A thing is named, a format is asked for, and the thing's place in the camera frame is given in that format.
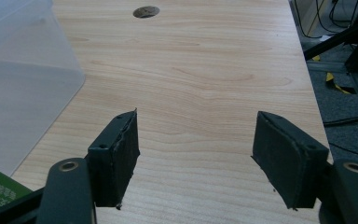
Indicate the yellow tool on floor right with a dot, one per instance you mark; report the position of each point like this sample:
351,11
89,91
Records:
331,77

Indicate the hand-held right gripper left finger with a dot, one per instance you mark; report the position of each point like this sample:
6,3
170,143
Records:
113,161

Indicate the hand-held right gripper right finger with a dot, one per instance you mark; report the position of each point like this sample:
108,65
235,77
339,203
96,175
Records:
287,158

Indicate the clear plastic storage box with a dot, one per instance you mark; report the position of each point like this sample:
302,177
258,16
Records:
18,93

